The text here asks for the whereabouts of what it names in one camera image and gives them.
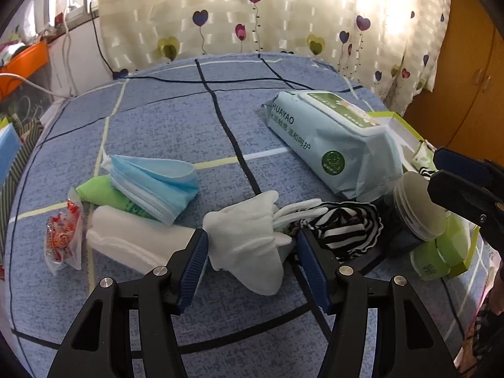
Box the green cream jar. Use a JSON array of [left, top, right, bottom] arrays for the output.
[[409, 210, 479, 282]]

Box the wooden wardrobe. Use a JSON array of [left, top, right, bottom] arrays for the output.
[[404, 0, 504, 166]]

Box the white cable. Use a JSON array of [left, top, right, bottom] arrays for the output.
[[61, 6, 77, 97], [0, 72, 75, 99]]

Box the black cable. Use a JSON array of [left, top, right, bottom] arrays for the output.
[[89, 0, 319, 91]]

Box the heart print curtain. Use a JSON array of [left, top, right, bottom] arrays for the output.
[[96, 0, 453, 115]]

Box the black white striped cloth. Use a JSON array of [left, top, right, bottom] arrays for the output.
[[291, 201, 384, 262]]

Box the white glove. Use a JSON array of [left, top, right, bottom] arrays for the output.
[[203, 190, 294, 296], [272, 200, 320, 231]]

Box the green cloth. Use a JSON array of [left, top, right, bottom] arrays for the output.
[[76, 176, 158, 221]]

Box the clear plastic jar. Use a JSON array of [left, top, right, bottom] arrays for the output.
[[388, 172, 447, 253]]

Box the red snack packet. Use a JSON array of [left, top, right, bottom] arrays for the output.
[[44, 189, 84, 276]]

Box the blue face mask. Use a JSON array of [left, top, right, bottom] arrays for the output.
[[100, 154, 200, 226]]

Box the pale blue wet wipes pack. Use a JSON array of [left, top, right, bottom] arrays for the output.
[[261, 90, 403, 201]]

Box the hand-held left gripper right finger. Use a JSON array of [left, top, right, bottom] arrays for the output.
[[296, 228, 459, 378]]

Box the orange tray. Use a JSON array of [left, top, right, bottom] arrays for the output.
[[0, 41, 50, 89]]

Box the colourful clutter pile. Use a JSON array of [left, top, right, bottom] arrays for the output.
[[0, 24, 60, 61]]

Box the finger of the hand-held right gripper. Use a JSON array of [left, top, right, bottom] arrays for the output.
[[433, 146, 504, 190], [427, 170, 504, 253]]

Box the yellow-green box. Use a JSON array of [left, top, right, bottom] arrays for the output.
[[368, 111, 482, 278]]

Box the blue tissue pack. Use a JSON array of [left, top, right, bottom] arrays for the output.
[[0, 126, 22, 182]]

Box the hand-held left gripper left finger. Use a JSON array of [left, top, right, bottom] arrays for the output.
[[46, 228, 209, 378]]

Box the striped storage box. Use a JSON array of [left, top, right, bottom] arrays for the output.
[[0, 120, 44, 253]]

